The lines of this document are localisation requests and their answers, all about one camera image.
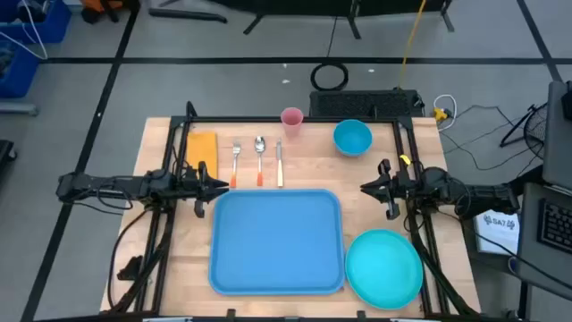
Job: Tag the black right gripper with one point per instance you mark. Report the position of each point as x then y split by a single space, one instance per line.
402 187

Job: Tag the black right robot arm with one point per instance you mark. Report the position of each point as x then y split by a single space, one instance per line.
487 195

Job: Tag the pink plastic cup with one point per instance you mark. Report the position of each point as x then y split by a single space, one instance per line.
292 121

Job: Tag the teal round plate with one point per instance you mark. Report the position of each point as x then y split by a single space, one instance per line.
384 268

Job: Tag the black clamp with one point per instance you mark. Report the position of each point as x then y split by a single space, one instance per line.
230 314
361 315

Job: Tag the blue plastic bin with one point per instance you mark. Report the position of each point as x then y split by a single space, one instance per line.
53 27
20 76

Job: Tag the black table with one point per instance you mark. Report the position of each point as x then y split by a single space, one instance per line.
313 4

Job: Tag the black keyboard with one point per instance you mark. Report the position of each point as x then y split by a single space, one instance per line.
357 104

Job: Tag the yellow plug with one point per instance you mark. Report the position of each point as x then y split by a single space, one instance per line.
440 115

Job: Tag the grey laptop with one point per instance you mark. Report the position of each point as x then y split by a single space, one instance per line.
532 223

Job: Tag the yellow cloth napkin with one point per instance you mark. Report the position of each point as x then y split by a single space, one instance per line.
202 149

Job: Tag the blue plastic bowl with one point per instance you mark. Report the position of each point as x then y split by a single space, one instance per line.
353 136

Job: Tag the grey metal bar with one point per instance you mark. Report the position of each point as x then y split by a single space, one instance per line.
18 109

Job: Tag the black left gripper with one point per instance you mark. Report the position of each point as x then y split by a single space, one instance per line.
192 185

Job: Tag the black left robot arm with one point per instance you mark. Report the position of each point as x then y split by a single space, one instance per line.
111 185

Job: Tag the small yellow tag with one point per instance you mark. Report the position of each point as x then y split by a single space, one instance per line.
405 159

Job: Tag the blue plastic tray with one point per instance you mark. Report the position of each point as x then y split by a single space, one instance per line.
277 241

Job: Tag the white labelled box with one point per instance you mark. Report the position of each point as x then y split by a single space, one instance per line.
496 228

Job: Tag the silver metal bracket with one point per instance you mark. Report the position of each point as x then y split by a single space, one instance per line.
409 320
167 319

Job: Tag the orange shop vacuum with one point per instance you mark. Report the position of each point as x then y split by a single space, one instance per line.
96 5

